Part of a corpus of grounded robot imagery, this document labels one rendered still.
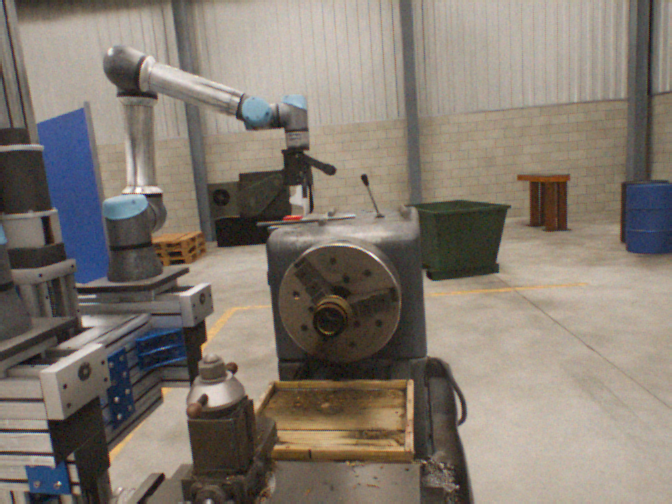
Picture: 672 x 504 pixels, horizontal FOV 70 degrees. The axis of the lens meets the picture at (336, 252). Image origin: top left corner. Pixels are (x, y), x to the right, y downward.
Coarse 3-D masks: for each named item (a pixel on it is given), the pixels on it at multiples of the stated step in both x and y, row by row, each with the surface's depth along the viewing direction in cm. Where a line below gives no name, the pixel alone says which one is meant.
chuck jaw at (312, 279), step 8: (296, 264) 123; (304, 264) 119; (296, 272) 119; (304, 272) 119; (312, 272) 119; (304, 280) 119; (312, 280) 118; (320, 280) 119; (304, 288) 118; (312, 288) 118; (320, 288) 117; (328, 288) 120; (312, 296) 118; (320, 296) 115
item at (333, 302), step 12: (324, 300) 113; (336, 300) 113; (324, 312) 109; (336, 312) 108; (348, 312) 113; (324, 324) 114; (336, 324) 115; (348, 324) 115; (324, 336) 110; (336, 336) 110
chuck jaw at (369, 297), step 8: (392, 288) 120; (352, 296) 120; (360, 296) 118; (368, 296) 117; (376, 296) 117; (384, 296) 117; (392, 296) 121; (352, 304) 114; (360, 304) 116; (368, 304) 116; (376, 304) 117; (384, 304) 117; (352, 312) 115; (360, 312) 116; (368, 312) 116
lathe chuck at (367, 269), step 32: (320, 256) 122; (352, 256) 120; (384, 256) 128; (288, 288) 125; (352, 288) 122; (384, 288) 121; (288, 320) 126; (352, 320) 123; (384, 320) 122; (352, 352) 125
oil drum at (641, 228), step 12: (636, 192) 627; (648, 192) 616; (660, 192) 610; (636, 204) 630; (648, 204) 618; (660, 204) 612; (636, 216) 632; (648, 216) 621; (660, 216) 615; (636, 228) 634; (648, 228) 623; (660, 228) 617; (636, 240) 637; (648, 240) 625; (660, 240) 620; (636, 252) 639; (648, 252) 628; (660, 252) 622
